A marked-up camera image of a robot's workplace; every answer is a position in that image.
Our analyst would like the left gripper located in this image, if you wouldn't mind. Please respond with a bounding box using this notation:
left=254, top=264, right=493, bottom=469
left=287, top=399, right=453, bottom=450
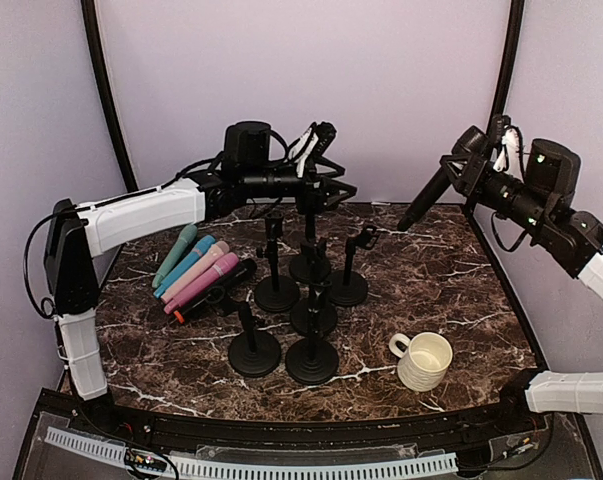
left=245, top=158, right=358, bottom=214

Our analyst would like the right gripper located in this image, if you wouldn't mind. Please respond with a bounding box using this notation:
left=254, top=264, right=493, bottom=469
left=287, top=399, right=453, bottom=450
left=442, top=151, right=552, bottom=237

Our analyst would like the small black microphone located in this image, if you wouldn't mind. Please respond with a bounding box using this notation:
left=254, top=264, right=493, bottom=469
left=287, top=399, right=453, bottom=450
left=397, top=126, right=489, bottom=231

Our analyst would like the black stand of tall microphone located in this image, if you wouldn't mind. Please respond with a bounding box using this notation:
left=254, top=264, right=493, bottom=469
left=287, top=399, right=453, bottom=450
left=289, top=209, right=331, bottom=284

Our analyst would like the black stand of small microphone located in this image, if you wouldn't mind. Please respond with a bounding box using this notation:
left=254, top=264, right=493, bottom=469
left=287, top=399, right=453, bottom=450
left=329, top=225, right=380, bottom=307

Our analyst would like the tall black microphone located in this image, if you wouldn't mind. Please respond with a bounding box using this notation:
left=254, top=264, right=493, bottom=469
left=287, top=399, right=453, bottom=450
left=173, top=258, right=257, bottom=324

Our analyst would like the black stand of pink microphone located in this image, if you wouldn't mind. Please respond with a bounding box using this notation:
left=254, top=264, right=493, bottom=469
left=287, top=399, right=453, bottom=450
left=254, top=212, right=300, bottom=313

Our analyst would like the beige microphone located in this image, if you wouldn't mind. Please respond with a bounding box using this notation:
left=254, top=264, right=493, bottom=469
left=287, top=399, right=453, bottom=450
left=160, top=241, right=230, bottom=304

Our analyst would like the pink microphone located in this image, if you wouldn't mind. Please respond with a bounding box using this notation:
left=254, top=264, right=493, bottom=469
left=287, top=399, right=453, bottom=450
left=164, top=252, right=239, bottom=314

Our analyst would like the blue microphone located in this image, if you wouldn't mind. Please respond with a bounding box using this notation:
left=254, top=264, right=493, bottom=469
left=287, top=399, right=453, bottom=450
left=153, top=235, right=216, bottom=298

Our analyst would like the black stand of beige microphone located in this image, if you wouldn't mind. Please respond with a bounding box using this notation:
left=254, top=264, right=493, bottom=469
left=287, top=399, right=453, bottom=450
left=290, top=239, right=337, bottom=337

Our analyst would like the mint green microphone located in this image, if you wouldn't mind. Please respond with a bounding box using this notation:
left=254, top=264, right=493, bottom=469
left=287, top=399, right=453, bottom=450
left=152, top=223, right=198, bottom=288

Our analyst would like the black stand of green microphone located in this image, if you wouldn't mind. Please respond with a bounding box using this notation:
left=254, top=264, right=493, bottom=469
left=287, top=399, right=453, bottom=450
left=285, top=320, right=339, bottom=385

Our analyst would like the black stand of blue microphone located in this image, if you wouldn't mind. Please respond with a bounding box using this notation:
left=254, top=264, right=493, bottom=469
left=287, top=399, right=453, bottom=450
left=211, top=293, right=281, bottom=378

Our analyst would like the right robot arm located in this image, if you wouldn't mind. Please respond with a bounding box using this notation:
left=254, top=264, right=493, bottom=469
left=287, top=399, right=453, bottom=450
left=440, top=138, right=603, bottom=434

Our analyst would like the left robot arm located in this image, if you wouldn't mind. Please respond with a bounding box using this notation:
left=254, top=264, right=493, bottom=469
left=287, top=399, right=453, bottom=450
left=33, top=121, right=357, bottom=436

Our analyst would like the cream ribbed mug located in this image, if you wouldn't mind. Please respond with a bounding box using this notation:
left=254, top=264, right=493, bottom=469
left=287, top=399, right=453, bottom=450
left=388, top=332, right=453, bottom=393

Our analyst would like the black right corner post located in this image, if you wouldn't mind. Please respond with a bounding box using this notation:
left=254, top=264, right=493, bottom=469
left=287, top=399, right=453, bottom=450
left=488, top=0, right=525, bottom=120

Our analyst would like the black corner post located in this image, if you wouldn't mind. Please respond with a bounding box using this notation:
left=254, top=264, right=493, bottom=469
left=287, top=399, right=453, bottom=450
left=488, top=0, right=525, bottom=120
left=80, top=0, right=139, bottom=192

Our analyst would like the black left corner post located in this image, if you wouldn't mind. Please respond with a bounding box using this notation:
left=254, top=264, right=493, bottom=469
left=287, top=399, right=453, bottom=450
left=80, top=0, right=139, bottom=192

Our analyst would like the black front rail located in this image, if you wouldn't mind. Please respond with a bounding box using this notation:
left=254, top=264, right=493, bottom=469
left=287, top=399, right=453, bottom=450
left=63, top=399, right=545, bottom=454

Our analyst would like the white cable duct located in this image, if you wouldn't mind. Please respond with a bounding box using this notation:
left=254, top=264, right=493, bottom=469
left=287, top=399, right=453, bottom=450
left=44, top=427, right=458, bottom=479

